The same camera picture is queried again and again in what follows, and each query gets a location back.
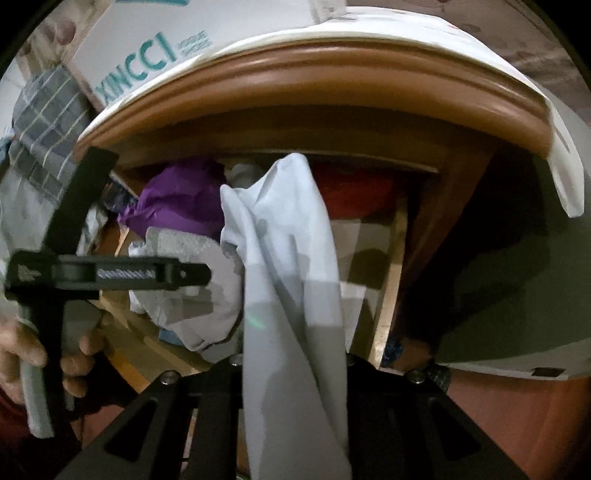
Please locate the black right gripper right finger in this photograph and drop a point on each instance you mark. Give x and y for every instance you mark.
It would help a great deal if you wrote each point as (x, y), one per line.
(407, 427)

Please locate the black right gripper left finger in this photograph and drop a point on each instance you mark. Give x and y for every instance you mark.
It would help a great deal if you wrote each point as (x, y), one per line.
(177, 428)

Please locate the light grey underwear garment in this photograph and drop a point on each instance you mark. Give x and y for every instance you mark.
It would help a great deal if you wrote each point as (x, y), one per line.
(294, 348)

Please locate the open wooden drawer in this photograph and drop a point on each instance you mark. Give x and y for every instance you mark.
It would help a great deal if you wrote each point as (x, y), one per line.
(370, 256)

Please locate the person's left hand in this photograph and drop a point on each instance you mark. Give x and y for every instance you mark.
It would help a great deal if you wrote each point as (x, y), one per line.
(19, 343)

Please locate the white grey crumpled garment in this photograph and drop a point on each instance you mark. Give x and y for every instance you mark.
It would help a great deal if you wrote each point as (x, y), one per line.
(200, 317)

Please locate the grey plaid cloth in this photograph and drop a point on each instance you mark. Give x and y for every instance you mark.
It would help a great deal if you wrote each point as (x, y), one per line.
(50, 114)

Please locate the wooden nightstand with white top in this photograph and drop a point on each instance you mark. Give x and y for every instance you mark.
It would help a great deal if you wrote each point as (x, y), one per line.
(488, 163)

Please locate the purple garment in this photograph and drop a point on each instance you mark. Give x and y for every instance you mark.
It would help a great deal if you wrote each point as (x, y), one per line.
(183, 197)

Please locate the red garment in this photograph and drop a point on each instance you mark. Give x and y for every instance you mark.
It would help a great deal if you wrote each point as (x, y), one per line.
(351, 194)

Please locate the beige leaf pattern curtain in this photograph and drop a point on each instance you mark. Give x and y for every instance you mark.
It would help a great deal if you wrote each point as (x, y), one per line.
(57, 38)

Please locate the white XINCCI shoe box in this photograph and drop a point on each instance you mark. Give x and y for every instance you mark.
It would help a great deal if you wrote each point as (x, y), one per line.
(133, 42)

